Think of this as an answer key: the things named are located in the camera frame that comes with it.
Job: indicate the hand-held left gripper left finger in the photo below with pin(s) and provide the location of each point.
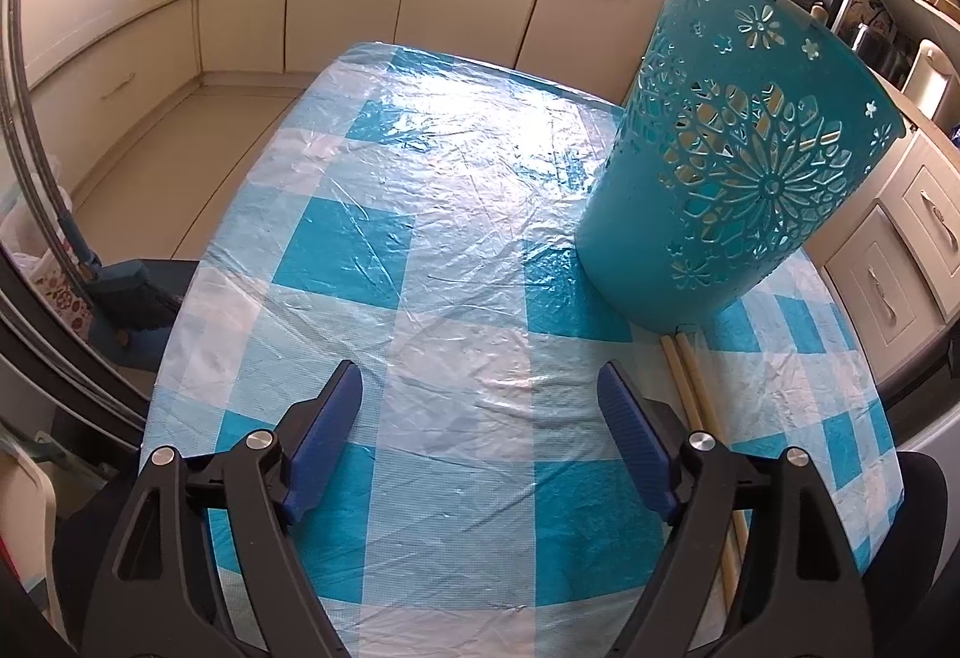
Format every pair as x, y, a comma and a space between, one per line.
322, 433

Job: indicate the white paper towel roll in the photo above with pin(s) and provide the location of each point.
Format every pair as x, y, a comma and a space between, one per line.
928, 84

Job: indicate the blue broom with dustpan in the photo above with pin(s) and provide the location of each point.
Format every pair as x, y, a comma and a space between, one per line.
135, 298

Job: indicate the patterned plastic bag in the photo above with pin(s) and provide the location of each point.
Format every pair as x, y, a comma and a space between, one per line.
45, 283

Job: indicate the cream cabinet with drawers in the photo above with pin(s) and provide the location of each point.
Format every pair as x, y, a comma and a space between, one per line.
112, 28

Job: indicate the wooden chopstick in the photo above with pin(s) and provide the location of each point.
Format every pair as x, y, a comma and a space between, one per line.
697, 377
679, 380

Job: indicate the blue checkered plastic tablecloth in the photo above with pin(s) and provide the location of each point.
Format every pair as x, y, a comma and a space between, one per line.
450, 253

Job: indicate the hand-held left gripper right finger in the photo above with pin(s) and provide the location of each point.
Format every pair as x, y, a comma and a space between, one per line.
634, 440

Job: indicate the teal perforated plastic basket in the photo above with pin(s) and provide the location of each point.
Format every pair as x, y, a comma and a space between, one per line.
637, 253

